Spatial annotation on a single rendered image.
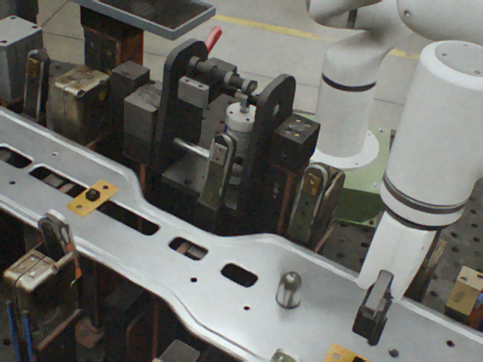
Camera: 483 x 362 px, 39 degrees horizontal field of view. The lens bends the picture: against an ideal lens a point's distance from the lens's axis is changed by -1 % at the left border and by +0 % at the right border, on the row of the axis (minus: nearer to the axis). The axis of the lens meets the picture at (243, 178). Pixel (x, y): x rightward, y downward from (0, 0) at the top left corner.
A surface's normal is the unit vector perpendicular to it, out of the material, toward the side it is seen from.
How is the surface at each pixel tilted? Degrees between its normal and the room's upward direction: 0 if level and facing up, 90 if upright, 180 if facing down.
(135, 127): 90
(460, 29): 112
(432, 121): 90
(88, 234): 0
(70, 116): 90
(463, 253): 0
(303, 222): 78
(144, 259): 0
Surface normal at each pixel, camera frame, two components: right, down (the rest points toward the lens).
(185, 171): 0.11, -0.77
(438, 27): -0.34, 0.84
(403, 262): -0.29, 0.48
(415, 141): -0.79, 0.31
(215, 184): -0.47, 0.33
